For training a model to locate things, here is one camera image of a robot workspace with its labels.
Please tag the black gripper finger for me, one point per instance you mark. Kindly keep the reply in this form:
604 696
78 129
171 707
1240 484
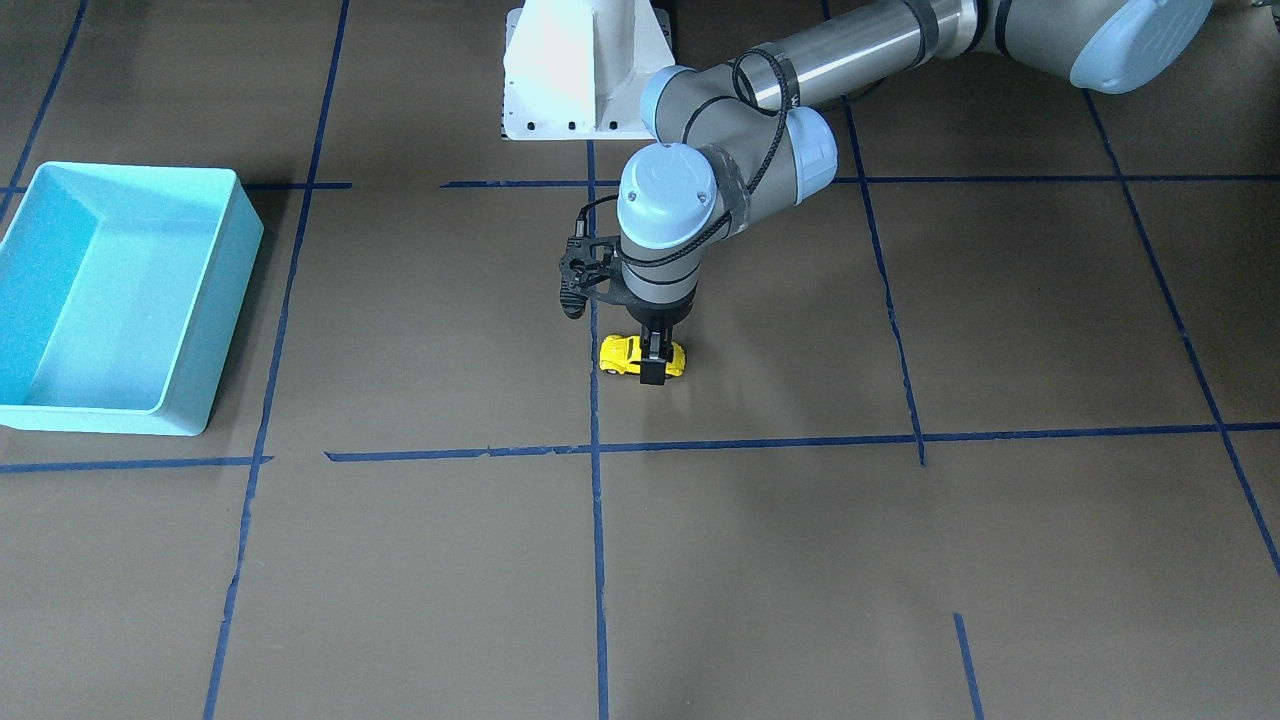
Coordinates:
654 358
668 346

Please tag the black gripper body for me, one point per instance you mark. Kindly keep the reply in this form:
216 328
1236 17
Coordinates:
660 313

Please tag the yellow beetle toy car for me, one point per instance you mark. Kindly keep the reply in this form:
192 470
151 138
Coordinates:
621 355

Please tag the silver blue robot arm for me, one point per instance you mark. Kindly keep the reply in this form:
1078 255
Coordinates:
736 143

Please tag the turquoise plastic bin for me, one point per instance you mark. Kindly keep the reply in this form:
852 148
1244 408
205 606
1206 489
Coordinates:
121 288

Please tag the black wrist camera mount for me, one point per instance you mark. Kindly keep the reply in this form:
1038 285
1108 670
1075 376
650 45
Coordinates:
591 268

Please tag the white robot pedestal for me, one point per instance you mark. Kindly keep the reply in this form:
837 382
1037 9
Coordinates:
576 70

